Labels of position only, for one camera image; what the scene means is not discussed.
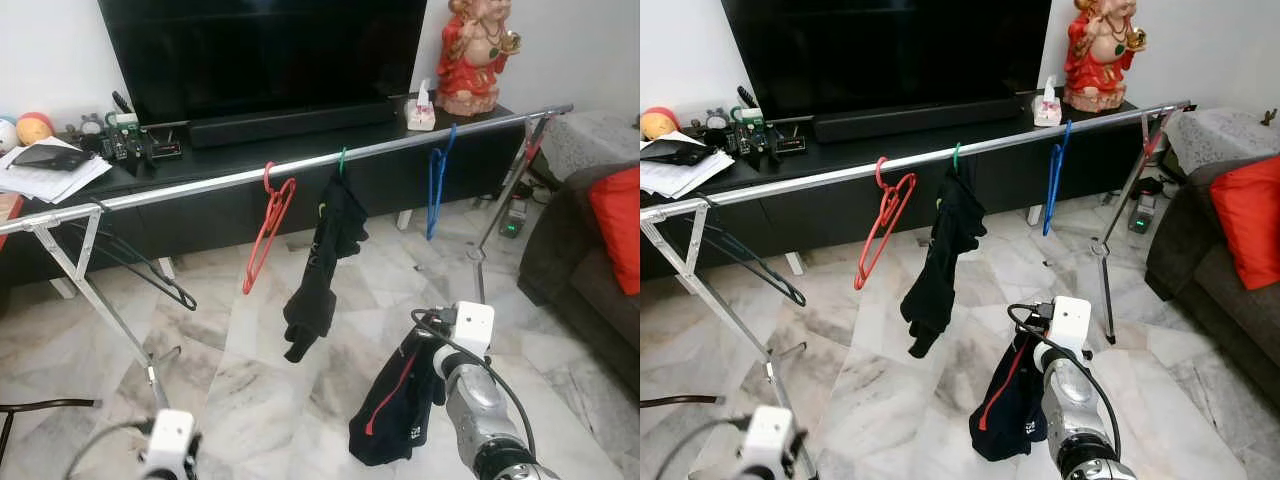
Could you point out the red plastic hanger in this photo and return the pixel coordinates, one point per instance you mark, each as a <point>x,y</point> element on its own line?
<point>268,235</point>
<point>885,225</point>

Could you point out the green plastic hanger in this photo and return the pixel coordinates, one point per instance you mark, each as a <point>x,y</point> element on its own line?
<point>342,160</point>
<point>957,155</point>

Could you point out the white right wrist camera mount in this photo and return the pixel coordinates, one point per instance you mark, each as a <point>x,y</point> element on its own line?
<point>1070,322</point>
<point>473,330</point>

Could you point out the black remote control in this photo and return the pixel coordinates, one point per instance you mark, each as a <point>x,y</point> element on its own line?
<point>122,102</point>
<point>746,97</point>

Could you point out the red buddha statue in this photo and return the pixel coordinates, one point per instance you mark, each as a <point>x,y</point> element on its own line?
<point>475,60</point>
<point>1100,55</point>

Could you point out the red cushion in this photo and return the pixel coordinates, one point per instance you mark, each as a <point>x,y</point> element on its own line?
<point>615,230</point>
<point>1250,220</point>

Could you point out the white round toy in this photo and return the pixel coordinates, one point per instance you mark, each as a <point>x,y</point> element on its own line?
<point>7,135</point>

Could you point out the green electronics board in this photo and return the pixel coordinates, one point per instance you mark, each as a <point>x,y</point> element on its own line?
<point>135,145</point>
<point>760,138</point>

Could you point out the silver metal clothes rack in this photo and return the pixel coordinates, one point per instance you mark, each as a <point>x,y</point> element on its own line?
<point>800,182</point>
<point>200,185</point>

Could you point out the blue plastic hanger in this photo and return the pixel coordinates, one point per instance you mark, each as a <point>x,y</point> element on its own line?
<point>1052,185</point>
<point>436,190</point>

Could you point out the small grey toy figure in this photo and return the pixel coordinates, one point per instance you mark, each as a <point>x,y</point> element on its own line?
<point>716,119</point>
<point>91,124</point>

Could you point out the black t-shirt green print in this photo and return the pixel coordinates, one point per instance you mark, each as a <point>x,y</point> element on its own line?
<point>325,260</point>
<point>945,250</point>

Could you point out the orange round toy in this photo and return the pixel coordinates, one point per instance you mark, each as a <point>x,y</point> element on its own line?
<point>35,130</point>
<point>660,123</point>

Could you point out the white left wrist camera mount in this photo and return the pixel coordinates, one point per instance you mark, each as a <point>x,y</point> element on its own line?
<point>768,435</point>
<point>170,440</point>

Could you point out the black television console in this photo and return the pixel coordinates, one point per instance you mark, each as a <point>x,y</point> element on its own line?
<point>830,215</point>
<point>200,220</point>

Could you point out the black flat television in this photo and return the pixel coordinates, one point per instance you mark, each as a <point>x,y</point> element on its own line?
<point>260,55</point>
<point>885,50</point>

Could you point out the side table grey cloth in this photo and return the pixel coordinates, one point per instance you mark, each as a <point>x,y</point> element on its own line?
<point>590,140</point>
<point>1215,135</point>

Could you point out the dark grey fabric sofa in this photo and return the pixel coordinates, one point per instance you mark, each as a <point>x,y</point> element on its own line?
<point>580,300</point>
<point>1220,300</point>

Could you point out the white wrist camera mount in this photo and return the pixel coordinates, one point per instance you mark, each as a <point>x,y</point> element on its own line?
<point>170,440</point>
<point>473,330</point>
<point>768,435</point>
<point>1070,322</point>

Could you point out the black wallet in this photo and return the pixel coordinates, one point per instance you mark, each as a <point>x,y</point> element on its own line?
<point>40,157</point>
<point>680,152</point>

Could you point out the white tissue pack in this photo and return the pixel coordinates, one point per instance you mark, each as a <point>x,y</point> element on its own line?
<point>1047,108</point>
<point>421,112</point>

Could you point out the navy garment red stripe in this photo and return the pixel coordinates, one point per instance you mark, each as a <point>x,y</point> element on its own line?
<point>395,420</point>
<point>1010,420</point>

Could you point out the black soundbar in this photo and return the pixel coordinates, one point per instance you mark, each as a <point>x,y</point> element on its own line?
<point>915,120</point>

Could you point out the white paper stack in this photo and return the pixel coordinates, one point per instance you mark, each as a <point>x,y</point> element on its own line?
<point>60,185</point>
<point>690,180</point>

